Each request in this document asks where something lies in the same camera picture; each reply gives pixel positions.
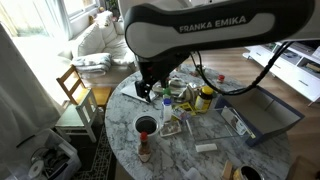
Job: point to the patterned floor rug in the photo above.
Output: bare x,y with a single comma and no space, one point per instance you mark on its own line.
97,159

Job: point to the small wooden block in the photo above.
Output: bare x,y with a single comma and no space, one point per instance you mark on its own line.
227,171

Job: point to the yellow snack packet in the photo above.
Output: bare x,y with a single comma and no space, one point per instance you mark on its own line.
187,107

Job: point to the small red capped jar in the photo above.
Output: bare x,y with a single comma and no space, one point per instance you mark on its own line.
220,78

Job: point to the white curtain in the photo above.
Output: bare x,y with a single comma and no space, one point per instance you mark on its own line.
25,106

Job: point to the clear storage bin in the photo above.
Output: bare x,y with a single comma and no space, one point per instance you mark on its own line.
43,156

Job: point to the clear plastic box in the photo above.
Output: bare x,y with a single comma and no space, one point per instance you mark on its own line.
220,126

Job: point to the clear plastic cup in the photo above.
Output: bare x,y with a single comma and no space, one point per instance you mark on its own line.
146,122

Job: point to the white step stool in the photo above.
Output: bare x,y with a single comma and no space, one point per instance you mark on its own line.
78,119

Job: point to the hot sauce bottle red cap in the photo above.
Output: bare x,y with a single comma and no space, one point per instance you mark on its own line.
144,151

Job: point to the green glass bottle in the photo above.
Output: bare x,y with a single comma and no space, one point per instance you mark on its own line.
166,93

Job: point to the wooden chair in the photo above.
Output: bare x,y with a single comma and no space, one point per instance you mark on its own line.
74,88

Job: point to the white tv cabinet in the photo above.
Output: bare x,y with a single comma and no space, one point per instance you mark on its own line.
296,66

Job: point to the white sofa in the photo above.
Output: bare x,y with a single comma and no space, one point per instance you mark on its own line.
103,36

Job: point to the white bottle blue cap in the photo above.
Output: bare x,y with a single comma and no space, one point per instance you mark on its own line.
167,110

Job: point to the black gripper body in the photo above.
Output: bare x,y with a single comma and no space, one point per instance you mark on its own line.
143,88

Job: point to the white small block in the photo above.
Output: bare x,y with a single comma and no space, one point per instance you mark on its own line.
205,147

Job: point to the brown jar yellow lid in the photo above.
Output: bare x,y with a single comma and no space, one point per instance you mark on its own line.
204,99

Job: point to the small clear snack tray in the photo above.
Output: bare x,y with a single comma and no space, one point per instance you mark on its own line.
170,128

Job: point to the folded grey blanket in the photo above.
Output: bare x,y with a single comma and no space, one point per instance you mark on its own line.
99,62

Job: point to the white folded paper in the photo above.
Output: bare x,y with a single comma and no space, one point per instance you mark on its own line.
130,91

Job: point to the dark blue cardboard box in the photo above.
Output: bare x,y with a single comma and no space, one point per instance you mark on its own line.
265,114

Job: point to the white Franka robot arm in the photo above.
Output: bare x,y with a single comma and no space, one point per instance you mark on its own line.
163,33

